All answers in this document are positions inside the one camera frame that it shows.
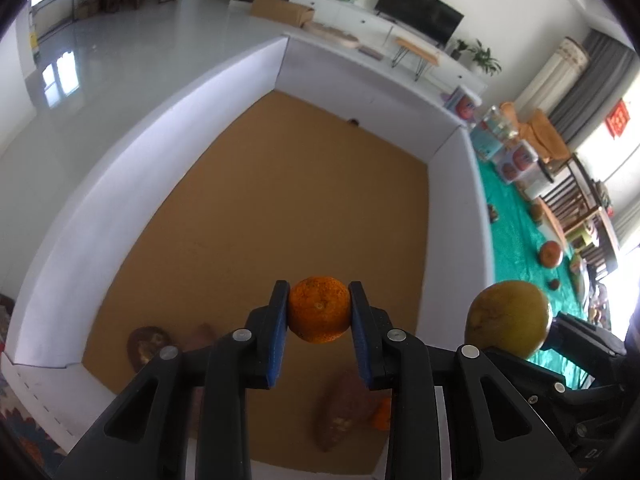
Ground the tangerine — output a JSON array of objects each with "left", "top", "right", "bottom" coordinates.
[
  {"left": 369, "top": 396, "right": 393, "bottom": 432},
  {"left": 286, "top": 275, "right": 352, "bottom": 345}
]

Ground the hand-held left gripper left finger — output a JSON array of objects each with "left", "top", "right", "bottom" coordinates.
[{"left": 55, "top": 280, "right": 291, "bottom": 480}]

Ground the red apple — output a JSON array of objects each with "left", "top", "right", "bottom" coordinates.
[{"left": 538, "top": 241, "right": 563, "bottom": 267}]

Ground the white cardboard box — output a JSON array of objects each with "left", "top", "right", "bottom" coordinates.
[{"left": 2, "top": 35, "right": 496, "bottom": 476}]

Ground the pink label can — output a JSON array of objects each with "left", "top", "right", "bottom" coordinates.
[
  {"left": 445, "top": 85, "right": 483, "bottom": 123},
  {"left": 500, "top": 141, "right": 540, "bottom": 181}
]

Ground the brown cardboard box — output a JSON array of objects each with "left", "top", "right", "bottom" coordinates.
[{"left": 250, "top": 0, "right": 316, "bottom": 28}]

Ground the small wooden hairpin table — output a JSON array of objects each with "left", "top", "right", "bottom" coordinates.
[{"left": 391, "top": 36, "right": 441, "bottom": 82}]

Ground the large leafy potted plant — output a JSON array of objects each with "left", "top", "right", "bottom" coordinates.
[{"left": 467, "top": 40, "right": 502, "bottom": 77}]

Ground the black television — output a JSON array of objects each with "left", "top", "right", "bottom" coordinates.
[{"left": 375, "top": 0, "right": 465, "bottom": 46}]

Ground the dark wooden bench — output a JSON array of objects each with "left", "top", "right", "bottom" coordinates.
[{"left": 540, "top": 155, "right": 621, "bottom": 271}]

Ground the red wall hanging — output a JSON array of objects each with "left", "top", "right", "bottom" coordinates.
[{"left": 606, "top": 99, "right": 632, "bottom": 138}]

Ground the white standing air conditioner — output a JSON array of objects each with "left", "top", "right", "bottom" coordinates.
[{"left": 515, "top": 36, "right": 590, "bottom": 111}]

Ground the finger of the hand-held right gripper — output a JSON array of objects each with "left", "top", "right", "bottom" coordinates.
[
  {"left": 545, "top": 312, "right": 626, "bottom": 356},
  {"left": 487, "top": 352, "right": 568, "bottom": 401}
]

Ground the white television cabinet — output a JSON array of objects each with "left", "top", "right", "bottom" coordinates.
[{"left": 290, "top": 0, "right": 488, "bottom": 91}]

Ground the small sweet potato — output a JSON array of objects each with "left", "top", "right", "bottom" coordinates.
[{"left": 177, "top": 322, "right": 218, "bottom": 356}]

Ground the green tablecloth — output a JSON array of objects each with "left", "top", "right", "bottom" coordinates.
[{"left": 475, "top": 155, "right": 601, "bottom": 391}]

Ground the clear jar black lid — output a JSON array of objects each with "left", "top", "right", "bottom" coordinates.
[{"left": 522, "top": 172, "right": 553, "bottom": 201}]

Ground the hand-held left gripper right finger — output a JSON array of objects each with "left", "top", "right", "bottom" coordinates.
[{"left": 348, "top": 280, "right": 588, "bottom": 480}]

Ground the grey curtain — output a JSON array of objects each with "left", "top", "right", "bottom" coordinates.
[{"left": 547, "top": 29, "right": 640, "bottom": 153}]

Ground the round wooden board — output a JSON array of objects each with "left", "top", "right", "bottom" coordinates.
[{"left": 302, "top": 22, "right": 361, "bottom": 50}]

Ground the large sweet potato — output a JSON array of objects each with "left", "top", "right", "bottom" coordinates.
[{"left": 314, "top": 367, "right": 383, "bottom": 453}]

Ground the yellow green orange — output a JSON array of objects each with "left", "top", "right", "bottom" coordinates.
[{"left": 464, "top": 281, "right": 553, "bottom": 360}]

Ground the teal glass jar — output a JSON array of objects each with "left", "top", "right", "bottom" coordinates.
[{"left": 472, "top": 105, "right": 518, "bottom": 161}]

